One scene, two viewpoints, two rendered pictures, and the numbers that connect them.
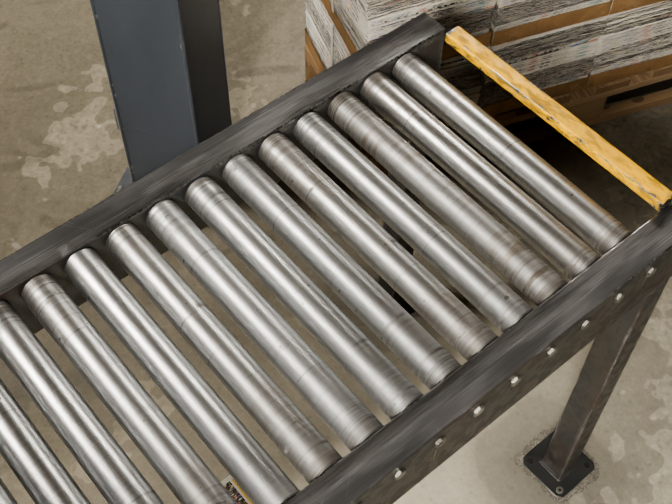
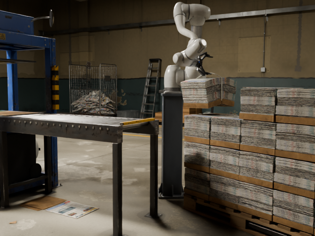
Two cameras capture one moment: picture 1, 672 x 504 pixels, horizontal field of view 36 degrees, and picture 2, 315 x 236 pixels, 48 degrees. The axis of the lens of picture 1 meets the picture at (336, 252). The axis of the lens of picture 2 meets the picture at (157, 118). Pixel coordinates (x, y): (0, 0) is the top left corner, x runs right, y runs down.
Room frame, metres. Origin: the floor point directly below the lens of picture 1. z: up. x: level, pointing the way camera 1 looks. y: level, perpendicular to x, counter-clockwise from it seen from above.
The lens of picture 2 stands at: (0.31, -2.87, 1.08)
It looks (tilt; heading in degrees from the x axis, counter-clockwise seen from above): 5 degrees down; 71
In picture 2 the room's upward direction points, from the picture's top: straight up
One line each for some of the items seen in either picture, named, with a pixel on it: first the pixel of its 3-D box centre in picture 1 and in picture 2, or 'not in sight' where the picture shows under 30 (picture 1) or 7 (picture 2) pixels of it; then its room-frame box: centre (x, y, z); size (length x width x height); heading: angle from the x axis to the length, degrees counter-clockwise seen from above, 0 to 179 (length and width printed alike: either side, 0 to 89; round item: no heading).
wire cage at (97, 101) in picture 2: not in sight; (93, 92); (1.97, 8.04, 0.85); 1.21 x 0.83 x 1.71; 131
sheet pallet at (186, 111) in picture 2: not in sight; (178, 115); (3.97, 6.07, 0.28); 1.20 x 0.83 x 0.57; 131
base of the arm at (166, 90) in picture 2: not in sight; (170, 90); (1.55, 0.37, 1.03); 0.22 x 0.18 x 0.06; 164
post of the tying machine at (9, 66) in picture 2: not in sight; (13, 111); (0.08, 1.48, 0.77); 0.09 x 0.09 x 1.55; 41
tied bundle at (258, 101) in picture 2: not in sight; (271, 104); (1.96, -0.64, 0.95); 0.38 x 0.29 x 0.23; 21
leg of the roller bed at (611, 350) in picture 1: (595, 384); (117, 190); (0.84, -0.45, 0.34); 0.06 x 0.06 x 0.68; 41
